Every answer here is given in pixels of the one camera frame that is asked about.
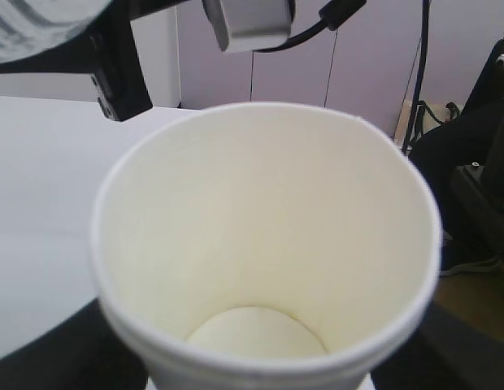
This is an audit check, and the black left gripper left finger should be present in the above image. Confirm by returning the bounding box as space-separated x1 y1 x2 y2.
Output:
0 300 149 389

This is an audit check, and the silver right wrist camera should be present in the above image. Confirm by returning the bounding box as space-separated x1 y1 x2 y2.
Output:
202 0 293 53

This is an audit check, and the black background equipment stand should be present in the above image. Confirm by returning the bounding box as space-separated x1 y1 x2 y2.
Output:
409 39 504 277

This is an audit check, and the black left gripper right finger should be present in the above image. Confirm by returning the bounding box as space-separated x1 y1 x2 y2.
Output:
371 303 504 390

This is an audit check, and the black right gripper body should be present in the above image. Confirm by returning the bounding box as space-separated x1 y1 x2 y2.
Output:
89 0 179 122

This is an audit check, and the clear green-label water bottle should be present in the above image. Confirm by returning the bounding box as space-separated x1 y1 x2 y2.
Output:
0 0 110 64

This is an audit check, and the white paper cup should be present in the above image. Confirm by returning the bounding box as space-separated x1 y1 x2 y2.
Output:
90 102 442 389

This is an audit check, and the black hanging cable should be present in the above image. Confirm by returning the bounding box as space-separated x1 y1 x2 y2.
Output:
402 0 432 150

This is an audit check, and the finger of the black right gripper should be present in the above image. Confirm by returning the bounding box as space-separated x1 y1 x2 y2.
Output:
0 24 102 74

